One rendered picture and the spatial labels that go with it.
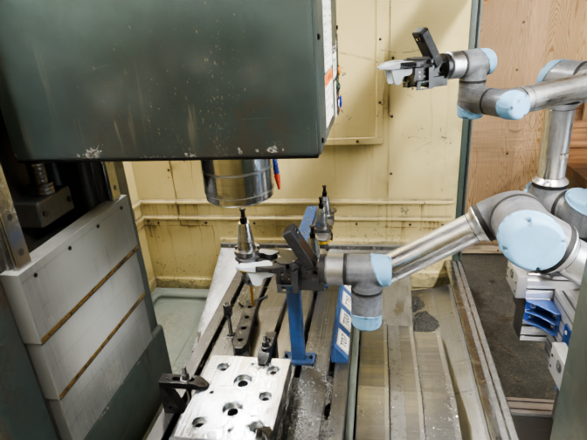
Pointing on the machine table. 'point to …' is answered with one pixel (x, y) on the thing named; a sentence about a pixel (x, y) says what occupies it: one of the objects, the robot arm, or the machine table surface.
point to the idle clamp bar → (249, 317)
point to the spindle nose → (238, 182)
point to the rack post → (299, 356)
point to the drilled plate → (279, 383)
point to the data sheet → (327, 34)
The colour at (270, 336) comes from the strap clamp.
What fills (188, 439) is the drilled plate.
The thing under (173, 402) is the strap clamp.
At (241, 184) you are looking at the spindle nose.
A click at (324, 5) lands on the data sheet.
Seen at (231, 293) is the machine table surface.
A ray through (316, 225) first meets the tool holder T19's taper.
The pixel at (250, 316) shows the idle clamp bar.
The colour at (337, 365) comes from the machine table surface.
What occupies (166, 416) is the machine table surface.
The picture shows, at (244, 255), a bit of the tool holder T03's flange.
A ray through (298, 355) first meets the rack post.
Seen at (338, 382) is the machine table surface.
